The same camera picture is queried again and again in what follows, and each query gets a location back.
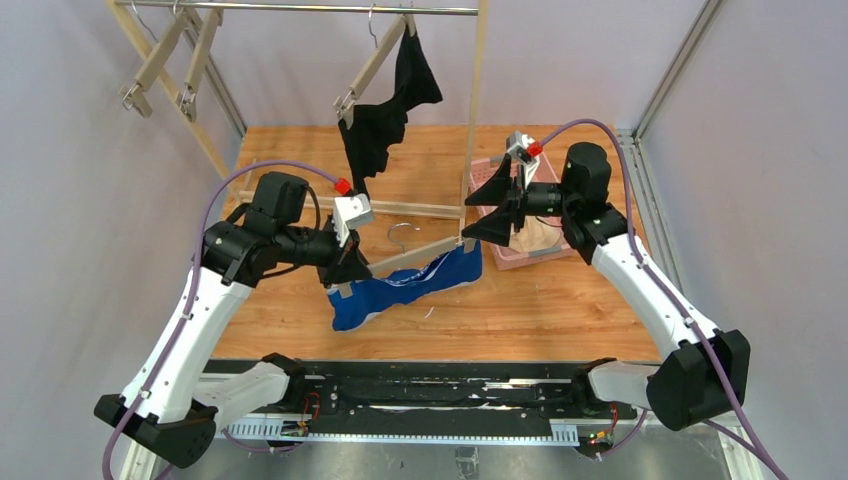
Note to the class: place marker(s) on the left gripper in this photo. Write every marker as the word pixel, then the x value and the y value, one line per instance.
pixel 346 249

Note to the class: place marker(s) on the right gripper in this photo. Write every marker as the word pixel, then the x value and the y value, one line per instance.
pixel 518 201

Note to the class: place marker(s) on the beige clip hanger blue underwear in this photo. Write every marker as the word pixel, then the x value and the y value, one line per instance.
pixel 416 258

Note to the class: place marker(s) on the beige clip hanger cream underwear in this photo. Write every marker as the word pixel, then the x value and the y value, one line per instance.
pixel 202 31

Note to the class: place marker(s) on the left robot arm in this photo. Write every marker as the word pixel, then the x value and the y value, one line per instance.
pixel 164 408

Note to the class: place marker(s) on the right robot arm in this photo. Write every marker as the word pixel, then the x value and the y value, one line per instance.
pixel 703 369

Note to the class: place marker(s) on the beige clip hanger black underwear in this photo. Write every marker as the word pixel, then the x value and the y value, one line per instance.
pixel 344 105

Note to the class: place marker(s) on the empty beige clip hanger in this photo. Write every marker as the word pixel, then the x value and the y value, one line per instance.
pixel 154 65

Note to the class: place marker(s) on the pink plastic basket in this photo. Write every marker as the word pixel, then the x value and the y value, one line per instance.
pixel 481 170

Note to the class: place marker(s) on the wooden clothes rack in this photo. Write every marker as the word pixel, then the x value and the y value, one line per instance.
pixel 130 22

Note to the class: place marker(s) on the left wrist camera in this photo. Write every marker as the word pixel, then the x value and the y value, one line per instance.
pixel 350 211

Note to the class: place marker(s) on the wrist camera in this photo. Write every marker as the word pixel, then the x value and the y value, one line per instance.
pixel 350 211
pixel 527 152

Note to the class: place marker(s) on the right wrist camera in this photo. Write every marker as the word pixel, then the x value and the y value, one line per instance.
pixel 527 152

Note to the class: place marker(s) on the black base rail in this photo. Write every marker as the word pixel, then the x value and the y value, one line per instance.
pixel 465 402

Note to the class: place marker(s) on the aluminium frame post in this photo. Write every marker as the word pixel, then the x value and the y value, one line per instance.
pixel 680 60

